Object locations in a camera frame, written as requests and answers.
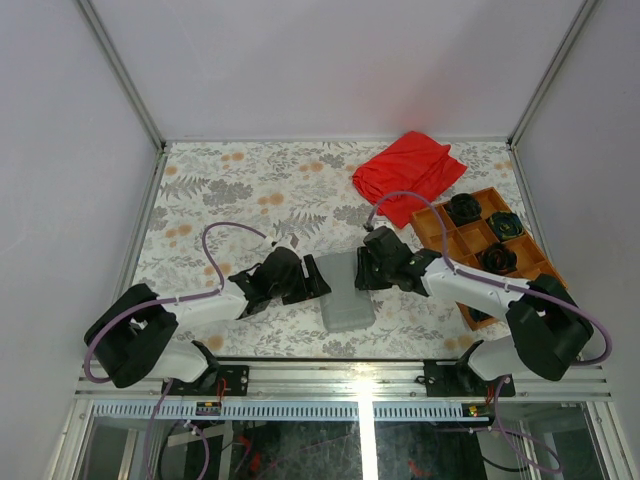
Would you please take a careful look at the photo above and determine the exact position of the green black spinning top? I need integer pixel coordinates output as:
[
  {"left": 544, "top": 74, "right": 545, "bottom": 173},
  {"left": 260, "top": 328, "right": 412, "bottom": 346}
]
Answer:
[{"left": 486, "top": 211, "right": 525, "bottom": 242}]

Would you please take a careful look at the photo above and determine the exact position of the red folded cloth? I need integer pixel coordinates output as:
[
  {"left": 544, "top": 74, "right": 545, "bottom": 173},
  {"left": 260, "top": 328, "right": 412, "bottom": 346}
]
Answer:
[{"left": 352, "top": 131, "right": 467, "bottom": 204}]

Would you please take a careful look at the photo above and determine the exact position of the black spinning top upper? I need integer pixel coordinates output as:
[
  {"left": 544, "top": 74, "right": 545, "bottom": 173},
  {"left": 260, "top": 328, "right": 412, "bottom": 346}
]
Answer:
[{"left": 446, "top": 193, "right": 482, "bottom": 226}]

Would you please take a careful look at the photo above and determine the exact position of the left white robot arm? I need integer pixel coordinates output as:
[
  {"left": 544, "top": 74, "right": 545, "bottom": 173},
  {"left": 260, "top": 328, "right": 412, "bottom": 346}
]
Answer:
[{"left": 84, "top": 247, "right": 331, "bottom": 395}]

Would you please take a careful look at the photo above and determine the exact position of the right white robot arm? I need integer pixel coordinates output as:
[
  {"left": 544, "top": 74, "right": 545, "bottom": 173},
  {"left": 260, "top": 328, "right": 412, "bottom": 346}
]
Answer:
[{"left": 355, "top": 227, "right": 594, "bottom": 395}]

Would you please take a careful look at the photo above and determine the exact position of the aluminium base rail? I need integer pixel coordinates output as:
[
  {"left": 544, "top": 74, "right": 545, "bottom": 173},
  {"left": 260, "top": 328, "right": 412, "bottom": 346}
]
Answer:
[{"left": 74, "top": 355, "right": 614, "bottom": 422}]

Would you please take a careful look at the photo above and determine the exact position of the black orange spinning top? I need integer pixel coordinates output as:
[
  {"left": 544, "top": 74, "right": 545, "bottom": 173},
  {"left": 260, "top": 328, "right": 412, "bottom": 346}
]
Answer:
[{"left": 478, "top": 243, "right": 517, "bottom": 275}]

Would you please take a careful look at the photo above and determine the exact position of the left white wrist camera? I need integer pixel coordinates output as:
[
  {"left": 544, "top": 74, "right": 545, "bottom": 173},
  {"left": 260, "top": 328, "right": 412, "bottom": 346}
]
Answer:
[{"left": 265, "top": 234, "right": 300, "bottom": 251}]

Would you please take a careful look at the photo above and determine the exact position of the grey plastic tool case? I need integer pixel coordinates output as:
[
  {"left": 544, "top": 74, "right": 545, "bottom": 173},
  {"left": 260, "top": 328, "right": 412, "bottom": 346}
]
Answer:
[{"left": 316, "top": 251, "right": 376, "bottom": 333}]

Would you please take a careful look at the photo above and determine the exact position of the wooden compartment tray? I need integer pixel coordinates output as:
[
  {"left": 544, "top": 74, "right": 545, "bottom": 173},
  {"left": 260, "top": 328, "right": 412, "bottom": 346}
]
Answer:
[{"left": 410, "top": 186, "right": 569, "bottom": 332}]

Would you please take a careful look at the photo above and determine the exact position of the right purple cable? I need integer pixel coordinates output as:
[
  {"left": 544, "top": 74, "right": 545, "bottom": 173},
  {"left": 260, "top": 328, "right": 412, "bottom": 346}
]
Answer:
[{"left": 365, "top": 190, "right": 614, "bottom": 474}]

